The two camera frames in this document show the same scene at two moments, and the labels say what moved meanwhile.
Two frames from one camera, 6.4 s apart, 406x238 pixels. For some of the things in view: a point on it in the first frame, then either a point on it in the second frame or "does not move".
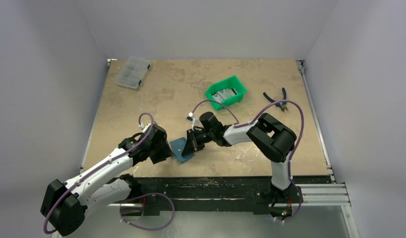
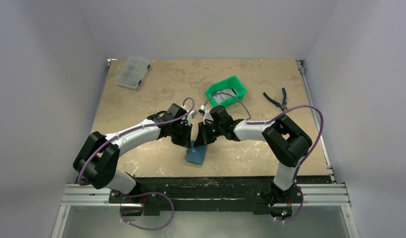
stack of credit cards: x=220 y=95 does not move
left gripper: x=166 y=152 -> x=186 y=140
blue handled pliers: x=283 y=106 does not move
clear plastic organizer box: x=133 y=72 does not move
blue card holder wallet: x=177 y=146 -> x=196 y=154
